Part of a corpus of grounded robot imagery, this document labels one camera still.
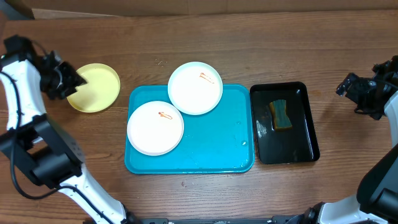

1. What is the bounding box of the yellow plate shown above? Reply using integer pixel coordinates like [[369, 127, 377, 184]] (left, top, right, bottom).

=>
[[67, 63, 121, 113]]

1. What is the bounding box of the green yellow sponge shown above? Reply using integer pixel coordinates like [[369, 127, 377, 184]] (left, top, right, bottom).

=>
[[269, 100, 292, 131]]

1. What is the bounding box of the white plate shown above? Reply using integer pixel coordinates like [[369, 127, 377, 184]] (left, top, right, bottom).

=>
[[167, 62, 223, 115], [127, 101, 184, 156]]

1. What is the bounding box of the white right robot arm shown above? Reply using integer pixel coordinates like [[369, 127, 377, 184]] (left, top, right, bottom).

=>
[[289, 56, 397, 224]]

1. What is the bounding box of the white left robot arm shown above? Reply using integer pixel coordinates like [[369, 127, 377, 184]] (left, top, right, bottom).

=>
[[1, 35, 141, 223]]

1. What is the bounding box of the black water tray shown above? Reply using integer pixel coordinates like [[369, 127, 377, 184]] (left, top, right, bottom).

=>
[[250, 82, 320, 164]]

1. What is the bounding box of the blue plastic tray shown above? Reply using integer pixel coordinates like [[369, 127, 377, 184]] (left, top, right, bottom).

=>
[[124, 84, 255, 174]]

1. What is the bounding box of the brown cardboard backdrop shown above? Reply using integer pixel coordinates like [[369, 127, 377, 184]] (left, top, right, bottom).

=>
[[1, 0, 397, 19]]

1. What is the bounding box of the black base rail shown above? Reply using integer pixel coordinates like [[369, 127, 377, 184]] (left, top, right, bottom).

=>
[[141, 214, 303, 224]]

